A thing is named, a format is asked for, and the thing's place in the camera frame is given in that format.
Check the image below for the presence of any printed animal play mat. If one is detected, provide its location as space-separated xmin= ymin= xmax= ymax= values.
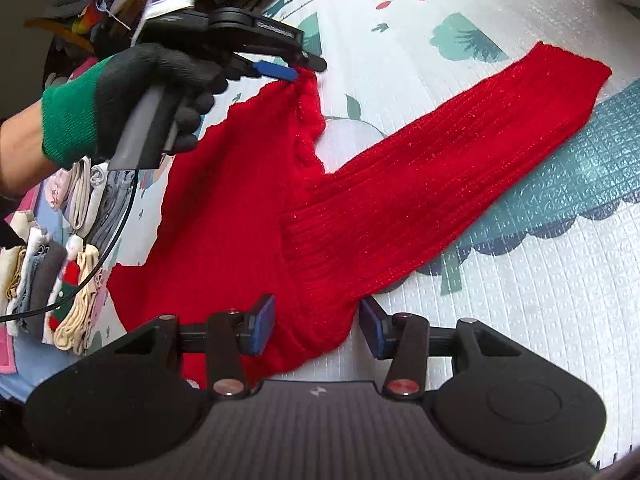
xmin=90 ymin=0 xmax=640 ymax=466

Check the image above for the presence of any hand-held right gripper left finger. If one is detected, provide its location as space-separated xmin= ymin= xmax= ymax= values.
xmin=95 ymin=294 xmax=277 ymax=402

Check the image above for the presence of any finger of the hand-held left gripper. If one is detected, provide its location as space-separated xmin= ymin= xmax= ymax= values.
xmin=230 ymin=54 xmax=299 ymax=82
xmin=252 ymin=16 xmax=328 ymax=72

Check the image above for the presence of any person's left hand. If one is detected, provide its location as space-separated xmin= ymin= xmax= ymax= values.
xmin=41 ymin=42 xmax=228 ymax=170

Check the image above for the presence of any person's left forearm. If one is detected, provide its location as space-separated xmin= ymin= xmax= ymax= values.
xmin=0 ymin=100 xmax=51 ymax=198

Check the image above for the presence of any red knitted sweater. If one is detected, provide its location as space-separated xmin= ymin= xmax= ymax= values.
xmin=106 ymin=41 xmax=613 ymax=391

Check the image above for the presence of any black cable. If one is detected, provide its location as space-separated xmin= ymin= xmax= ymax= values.
xmin=0 ymin=169 xmax=138 ymax=322

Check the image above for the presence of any pile of assorted clothes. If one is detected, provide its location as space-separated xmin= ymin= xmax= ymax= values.
xmin=0 ymin=157 xmax=131 ymax=356

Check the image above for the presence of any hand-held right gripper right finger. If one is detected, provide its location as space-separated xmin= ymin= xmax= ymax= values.
xmin=359 ymin=297 xmax=526 ymax=402

